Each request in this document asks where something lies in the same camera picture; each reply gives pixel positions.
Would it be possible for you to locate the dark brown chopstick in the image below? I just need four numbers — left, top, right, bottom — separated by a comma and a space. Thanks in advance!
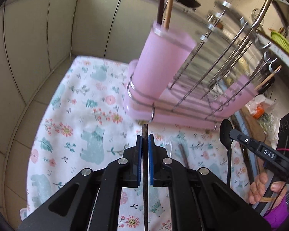
142, 124, 148, 231

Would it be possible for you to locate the black spoon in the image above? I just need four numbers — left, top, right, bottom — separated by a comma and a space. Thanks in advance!
219, 119, 233, 187

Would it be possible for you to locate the light wooden chopstick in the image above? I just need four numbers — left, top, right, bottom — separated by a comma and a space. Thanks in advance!
255, 65, 282, 91
163, 0, 173, 30

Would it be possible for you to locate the dark chopstick gold band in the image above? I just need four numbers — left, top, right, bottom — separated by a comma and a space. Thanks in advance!
156, 0, 165, 26

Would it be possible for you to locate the person's right hand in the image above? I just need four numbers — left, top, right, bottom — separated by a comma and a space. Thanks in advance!
247, 172, 288, 205

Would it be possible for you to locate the dark chopstick on cloth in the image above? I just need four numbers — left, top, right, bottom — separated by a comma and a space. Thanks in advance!
178, 143, 189, 168

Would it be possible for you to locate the pink plastic drip tray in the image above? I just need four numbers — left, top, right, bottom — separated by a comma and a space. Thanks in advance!
124, 60, 222, 130

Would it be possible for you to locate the floral bear tablecloth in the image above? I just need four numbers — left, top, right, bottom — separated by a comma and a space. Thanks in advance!
20, 57, 250, 219

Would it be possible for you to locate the white orange paper bag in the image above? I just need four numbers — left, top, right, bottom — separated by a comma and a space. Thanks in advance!
245, 94, 275, 119

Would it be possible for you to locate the pink plastic cup far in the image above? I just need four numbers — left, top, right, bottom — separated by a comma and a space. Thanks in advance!
212, 75, 257, 118

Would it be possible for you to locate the pink plastic cup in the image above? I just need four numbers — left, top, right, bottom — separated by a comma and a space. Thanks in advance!
212, 75, 257, 118
132, 21, 196, 99

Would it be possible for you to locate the pink plastic cup near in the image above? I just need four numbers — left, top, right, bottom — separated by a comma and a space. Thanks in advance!
132, 21, 196, 99

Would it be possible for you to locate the metal shelf rack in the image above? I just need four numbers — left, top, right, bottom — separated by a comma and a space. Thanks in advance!
240, 0, 289, 78

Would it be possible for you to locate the green plastic basket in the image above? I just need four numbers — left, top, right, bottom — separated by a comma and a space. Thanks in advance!
271, 31, 289, 54

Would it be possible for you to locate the chrome wire utensil rack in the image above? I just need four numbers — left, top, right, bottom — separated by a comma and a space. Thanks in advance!
127, 0, 279, 127

